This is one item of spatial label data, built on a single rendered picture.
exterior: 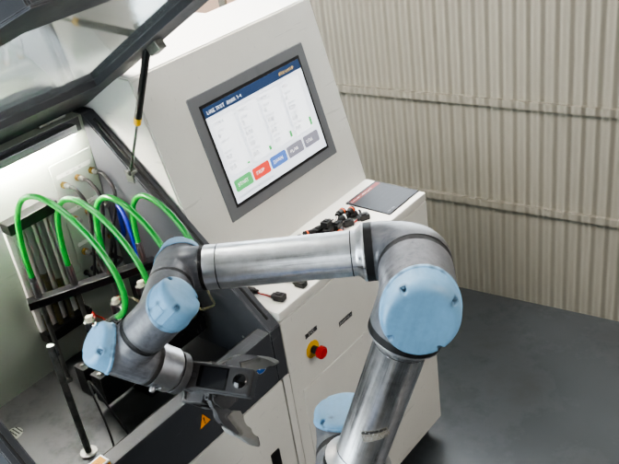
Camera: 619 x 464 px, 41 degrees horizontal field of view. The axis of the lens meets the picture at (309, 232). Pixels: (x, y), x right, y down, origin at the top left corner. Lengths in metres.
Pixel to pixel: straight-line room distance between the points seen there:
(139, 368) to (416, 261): 0.46
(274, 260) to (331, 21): 2.27
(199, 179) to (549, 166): 1.62
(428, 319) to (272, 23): 1.38
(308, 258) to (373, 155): 2.36
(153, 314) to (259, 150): 1.12
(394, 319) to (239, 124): 1.18
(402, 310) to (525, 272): 2.47
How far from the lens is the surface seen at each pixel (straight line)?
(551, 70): 3.17
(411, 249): 1.22
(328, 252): 1.30
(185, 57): 2.16
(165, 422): 1.88
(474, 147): 3.41
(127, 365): 1.30
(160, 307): 1.23
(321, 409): 1.55
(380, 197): 2.50
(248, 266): 1.32
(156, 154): 2.09
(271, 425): 2.19
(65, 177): 2.20
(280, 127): 2.35
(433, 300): 1.16
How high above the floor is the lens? 2.17
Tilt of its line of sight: 30 degrees down
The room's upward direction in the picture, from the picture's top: 9 degrees counter-clockwise
